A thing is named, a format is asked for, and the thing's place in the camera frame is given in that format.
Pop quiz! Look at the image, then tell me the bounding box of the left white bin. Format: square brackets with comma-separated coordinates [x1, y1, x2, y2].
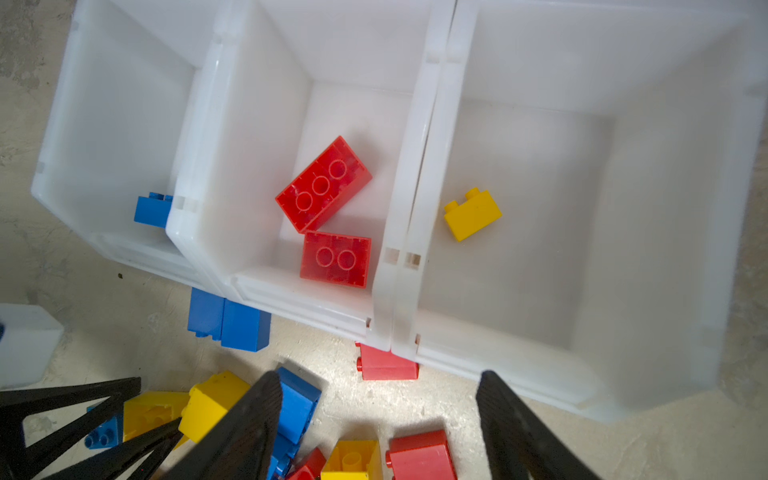
[31, 1, 218, 288]

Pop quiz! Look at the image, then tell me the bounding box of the blue lego pair back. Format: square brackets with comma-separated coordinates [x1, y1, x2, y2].
[187, 288, 271, 352]

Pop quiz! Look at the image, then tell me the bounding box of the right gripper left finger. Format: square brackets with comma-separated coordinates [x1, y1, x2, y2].
[163, 371, 283, 479]

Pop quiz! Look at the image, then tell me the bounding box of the small red lego back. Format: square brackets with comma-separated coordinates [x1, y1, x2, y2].
[355, 342, 419, 381]

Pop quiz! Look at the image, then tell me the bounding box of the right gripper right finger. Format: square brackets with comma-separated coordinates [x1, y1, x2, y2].
[476, 370, 597, 479]

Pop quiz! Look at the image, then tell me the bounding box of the red lego diagonal brick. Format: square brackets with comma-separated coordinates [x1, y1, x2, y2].
[286, 448, 327, 480]

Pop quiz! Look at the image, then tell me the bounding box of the small yellow lego brick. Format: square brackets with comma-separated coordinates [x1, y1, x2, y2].
[444, 188, 502, 242]

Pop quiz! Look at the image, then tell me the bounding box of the right white bin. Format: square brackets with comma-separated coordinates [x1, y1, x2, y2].
[391, 1, 767, 421]

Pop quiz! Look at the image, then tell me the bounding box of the small blue lego left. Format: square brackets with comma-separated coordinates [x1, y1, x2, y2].
[84, 408, 124, 450]

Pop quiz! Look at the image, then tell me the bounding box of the white bin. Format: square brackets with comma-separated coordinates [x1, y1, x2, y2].
[391, 1, 767, 421]
[167, 1, 455, 350]
[31, 1, 218, 288]

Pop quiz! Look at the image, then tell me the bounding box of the yellow lego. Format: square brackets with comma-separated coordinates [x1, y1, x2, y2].
[321, 440, 383, 480]
[123, 391, 190, 442]
[179, 371, 250, 443]

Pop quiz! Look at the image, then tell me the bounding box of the square red lego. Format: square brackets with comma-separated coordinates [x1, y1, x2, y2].
[299, 231, 372, 289]

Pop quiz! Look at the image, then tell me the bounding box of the middle white bin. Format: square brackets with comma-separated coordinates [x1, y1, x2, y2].
[167, 1, 455, 350]

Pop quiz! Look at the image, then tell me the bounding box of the large red lego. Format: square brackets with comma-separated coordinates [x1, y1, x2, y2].
[275, 136, 373, 234]

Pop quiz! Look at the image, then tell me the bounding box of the red lego right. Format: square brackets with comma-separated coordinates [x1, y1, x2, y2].
[385, 430, 457, 480]

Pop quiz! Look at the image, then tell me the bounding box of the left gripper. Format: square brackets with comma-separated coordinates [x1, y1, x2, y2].
[0, 302, 184, 480]

